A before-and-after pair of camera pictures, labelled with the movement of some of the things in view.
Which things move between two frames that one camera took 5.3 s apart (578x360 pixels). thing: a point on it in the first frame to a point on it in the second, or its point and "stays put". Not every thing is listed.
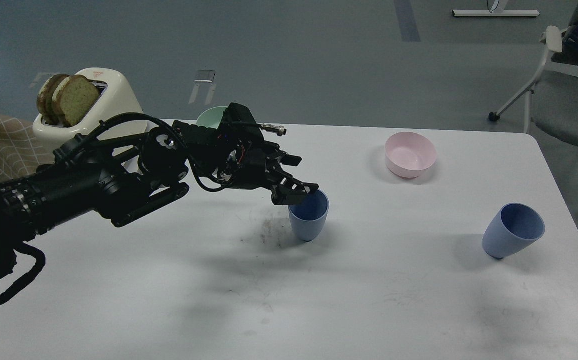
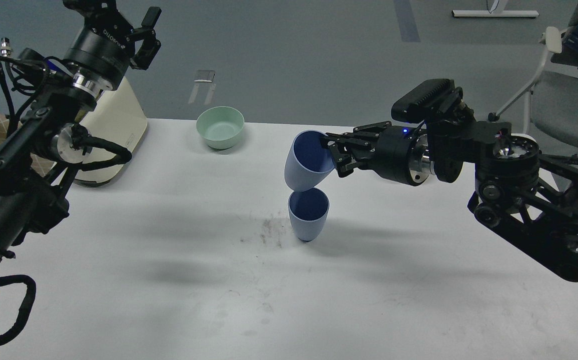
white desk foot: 495,13 stays put
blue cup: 514,227 to 310,160
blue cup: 307,218 stays put
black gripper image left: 248,161 to 104,47
